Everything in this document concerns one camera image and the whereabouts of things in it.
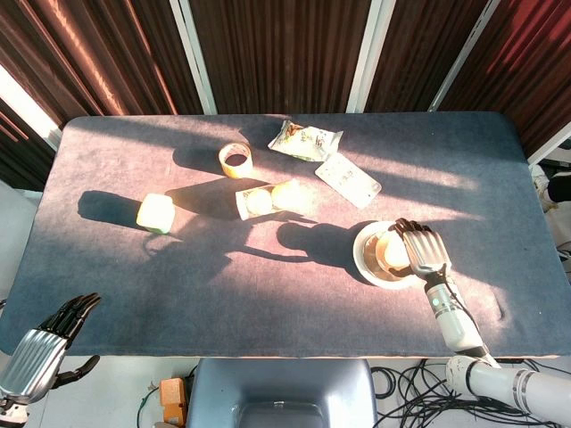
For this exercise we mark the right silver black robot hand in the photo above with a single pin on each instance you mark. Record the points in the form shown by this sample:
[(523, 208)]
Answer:
[(424, 249)]

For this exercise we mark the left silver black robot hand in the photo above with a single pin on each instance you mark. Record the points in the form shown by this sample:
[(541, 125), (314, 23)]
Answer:
[(40, 352)]

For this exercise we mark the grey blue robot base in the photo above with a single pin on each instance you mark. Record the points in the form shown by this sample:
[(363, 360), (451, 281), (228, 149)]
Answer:
[(281, 394)]

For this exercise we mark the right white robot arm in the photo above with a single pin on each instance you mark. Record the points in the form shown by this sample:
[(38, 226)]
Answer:
[(473, 352)]

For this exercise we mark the white bowl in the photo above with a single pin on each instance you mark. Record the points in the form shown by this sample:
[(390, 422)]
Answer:
[(379, 267)]

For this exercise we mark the white foil blister pack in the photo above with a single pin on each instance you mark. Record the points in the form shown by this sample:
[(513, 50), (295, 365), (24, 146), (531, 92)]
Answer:
[(348, 179)]

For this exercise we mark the blue table cloth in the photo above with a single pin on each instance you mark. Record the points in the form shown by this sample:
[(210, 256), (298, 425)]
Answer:
[(285, 241)]

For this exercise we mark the orange device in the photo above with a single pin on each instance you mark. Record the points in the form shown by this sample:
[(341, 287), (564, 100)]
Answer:
[(174, 399)]

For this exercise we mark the clear pack of round pastries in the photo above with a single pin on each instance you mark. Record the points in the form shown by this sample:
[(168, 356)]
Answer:
[(274, 199)]

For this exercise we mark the green white snack bag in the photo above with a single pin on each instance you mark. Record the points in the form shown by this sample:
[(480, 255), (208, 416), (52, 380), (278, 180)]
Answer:
[(305, 139)]

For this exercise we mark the green white small box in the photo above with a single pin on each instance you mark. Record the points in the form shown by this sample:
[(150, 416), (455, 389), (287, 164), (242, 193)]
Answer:
[(156, 213)]

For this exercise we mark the brown tape roll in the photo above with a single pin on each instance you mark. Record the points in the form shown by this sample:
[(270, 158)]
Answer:
[(235, 160)]

